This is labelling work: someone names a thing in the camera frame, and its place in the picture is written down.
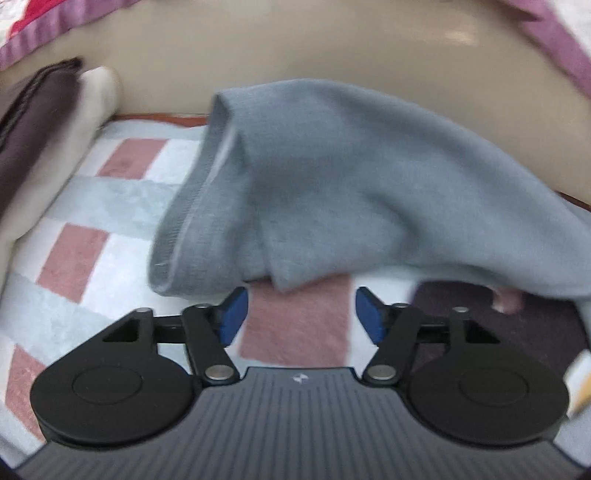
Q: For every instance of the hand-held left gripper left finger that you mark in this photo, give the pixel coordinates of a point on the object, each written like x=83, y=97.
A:
x=233, y=316

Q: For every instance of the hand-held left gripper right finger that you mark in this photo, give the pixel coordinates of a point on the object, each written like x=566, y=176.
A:
x=369, y=316

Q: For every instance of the grey garment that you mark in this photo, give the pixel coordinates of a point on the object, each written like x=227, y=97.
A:
x=346, y=184

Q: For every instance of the pink and grey checked mat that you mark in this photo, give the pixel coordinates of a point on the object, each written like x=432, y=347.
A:
x=295, y=323

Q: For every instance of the dark purple cloth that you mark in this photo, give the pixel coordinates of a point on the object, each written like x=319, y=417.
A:
x=461, y=295

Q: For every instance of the cream folded cloth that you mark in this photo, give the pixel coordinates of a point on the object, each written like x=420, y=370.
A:
x=69, y=152

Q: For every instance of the dark brown folded cloth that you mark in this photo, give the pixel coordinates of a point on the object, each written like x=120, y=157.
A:
x=32, y=120

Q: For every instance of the beige bed base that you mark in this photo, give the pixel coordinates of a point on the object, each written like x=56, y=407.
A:
x=300, y=41

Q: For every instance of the bear print blanket purple frill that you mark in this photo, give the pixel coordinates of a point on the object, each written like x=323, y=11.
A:
x=27, y=41

